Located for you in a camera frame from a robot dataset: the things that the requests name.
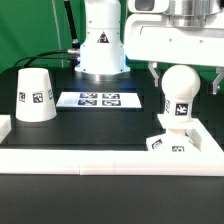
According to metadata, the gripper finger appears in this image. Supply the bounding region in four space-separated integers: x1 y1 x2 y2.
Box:
148 62 160 87
208 67 224 95

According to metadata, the white lamp base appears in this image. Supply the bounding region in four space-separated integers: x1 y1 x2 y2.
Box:
146 114 199 153

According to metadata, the thin grey cable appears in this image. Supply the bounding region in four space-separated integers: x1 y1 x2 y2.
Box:
51 0 65 69

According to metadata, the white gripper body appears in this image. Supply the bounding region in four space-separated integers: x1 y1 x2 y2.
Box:
124 0 224 66

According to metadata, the black cable bundle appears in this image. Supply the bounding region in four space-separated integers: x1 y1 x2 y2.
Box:
13 0 83 69

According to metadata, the white U-shaped frame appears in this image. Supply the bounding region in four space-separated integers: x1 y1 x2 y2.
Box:
0 126 224 176

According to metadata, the white marker sheet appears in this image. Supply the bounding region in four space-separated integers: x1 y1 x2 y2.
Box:
56 92 141 108

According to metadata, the white lamp shade cone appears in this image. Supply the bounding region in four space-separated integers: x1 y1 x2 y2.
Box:
16 68 56 122

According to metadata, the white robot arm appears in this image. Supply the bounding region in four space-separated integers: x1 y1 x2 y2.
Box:
76 0 224 94

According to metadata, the white lamp bulb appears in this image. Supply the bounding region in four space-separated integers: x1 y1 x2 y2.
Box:
162 65 200 122

